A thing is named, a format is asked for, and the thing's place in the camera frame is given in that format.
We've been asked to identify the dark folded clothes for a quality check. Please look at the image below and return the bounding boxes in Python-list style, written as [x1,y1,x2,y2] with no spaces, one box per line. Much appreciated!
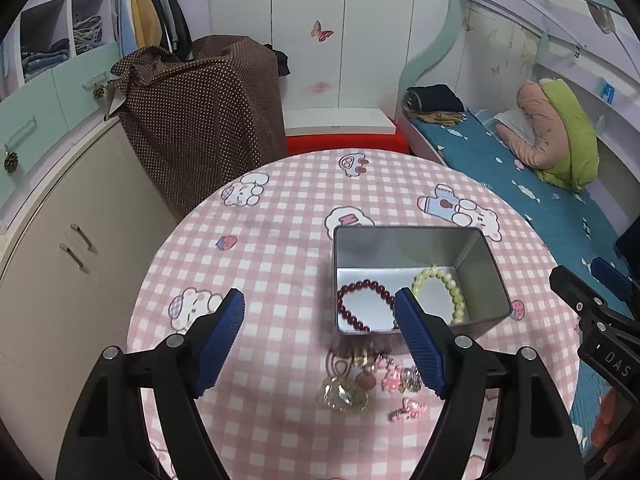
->
[402,84,465,127]

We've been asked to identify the pink checkered tablecloth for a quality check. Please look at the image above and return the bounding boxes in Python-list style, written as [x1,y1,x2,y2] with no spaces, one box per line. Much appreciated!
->
[127,150,578,479]

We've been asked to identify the beige cabinet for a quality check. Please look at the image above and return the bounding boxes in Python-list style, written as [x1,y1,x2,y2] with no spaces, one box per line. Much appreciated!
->
[1,122,177,478]

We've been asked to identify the teal patterned bed sheet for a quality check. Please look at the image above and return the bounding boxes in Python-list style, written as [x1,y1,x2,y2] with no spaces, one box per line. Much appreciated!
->
[410,110,629,446]

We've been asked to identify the pale green jade pendant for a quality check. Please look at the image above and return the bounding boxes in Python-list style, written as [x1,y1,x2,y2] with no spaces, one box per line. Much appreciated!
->
[317,376,370,414]

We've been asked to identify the pink and green quilt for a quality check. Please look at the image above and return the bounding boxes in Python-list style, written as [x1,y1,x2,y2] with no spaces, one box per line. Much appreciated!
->
[496,78,600,192]

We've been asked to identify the right human hand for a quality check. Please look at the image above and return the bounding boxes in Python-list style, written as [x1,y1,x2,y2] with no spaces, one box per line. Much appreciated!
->
[591,389,617,448]

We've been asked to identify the pink charm pearl earring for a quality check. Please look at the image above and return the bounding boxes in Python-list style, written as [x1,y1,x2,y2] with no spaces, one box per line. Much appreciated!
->
[347,354,386,391]

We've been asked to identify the teal drawer unit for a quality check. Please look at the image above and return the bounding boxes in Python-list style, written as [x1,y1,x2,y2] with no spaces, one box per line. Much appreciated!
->
[1,42,120,200]

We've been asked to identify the purple cubby shelf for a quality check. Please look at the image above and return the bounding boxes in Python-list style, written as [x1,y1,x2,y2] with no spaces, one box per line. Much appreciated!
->
[1,0,115,98]

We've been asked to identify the dark red bead bracelet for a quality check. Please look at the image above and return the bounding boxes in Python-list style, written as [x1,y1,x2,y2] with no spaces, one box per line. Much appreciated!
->
[336,282,397,333]

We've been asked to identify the metal tin box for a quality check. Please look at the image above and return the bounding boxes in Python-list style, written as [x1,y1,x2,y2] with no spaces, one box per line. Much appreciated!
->
[333,226,511,342]

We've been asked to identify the yellow-green bead bracelet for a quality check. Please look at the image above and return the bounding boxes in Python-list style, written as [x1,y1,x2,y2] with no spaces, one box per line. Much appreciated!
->
[411,265,469,326]

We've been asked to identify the brown polka dot bag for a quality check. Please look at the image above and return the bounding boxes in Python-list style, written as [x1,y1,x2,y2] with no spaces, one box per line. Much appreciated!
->
[110,35,288,216]

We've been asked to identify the white board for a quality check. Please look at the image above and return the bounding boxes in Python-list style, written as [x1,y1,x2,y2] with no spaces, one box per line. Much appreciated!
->
[283,108,396,136]

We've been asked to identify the red stool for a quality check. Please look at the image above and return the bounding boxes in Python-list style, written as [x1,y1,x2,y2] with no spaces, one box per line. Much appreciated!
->
[286,132,410,155]

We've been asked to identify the hanging clothes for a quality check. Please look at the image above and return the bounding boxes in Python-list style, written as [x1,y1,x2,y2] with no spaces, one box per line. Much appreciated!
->
[111,0,192,61]

